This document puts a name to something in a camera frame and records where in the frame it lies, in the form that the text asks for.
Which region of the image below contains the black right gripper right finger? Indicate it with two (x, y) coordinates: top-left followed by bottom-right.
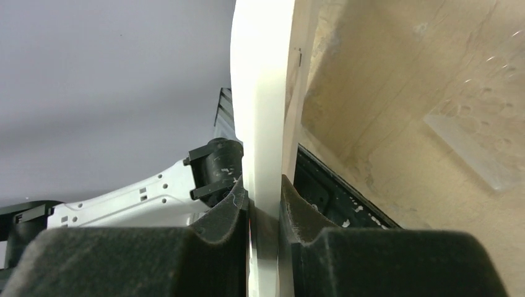
(278, 176), (507, 296)

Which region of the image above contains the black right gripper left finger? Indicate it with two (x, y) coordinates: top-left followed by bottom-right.
(2, 181), (249, 296)

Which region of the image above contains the white plastic bin lid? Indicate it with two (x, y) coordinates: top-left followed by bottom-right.
(230, 1), (294, 296)

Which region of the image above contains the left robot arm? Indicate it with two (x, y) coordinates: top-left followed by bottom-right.
(1, 138), (243, 281)

